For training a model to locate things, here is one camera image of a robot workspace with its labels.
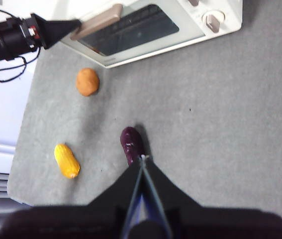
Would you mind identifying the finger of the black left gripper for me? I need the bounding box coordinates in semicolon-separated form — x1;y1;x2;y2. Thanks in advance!
32;13;82;50

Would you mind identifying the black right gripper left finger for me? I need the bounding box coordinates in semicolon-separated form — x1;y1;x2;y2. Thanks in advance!
88;155;144;239

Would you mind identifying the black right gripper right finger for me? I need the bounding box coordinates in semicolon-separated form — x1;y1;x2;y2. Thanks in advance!
143;155;203;239

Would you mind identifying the brown potato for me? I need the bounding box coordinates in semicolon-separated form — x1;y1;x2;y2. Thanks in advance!
76;67;100;97

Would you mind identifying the oven door with beige handle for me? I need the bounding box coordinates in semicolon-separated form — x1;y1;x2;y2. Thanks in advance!
60;0;207;69

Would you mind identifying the white toaster oven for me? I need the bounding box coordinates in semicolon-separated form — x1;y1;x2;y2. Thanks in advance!
60;0;243;69

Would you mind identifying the purple eggplant with green stem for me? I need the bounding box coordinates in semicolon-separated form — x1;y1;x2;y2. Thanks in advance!
119;126;148;167

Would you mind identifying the yellow corn cob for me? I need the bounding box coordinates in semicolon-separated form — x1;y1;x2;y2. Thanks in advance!
53;143;81;180

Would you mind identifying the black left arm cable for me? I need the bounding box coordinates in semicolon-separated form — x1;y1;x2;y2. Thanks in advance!
0;47;42;83

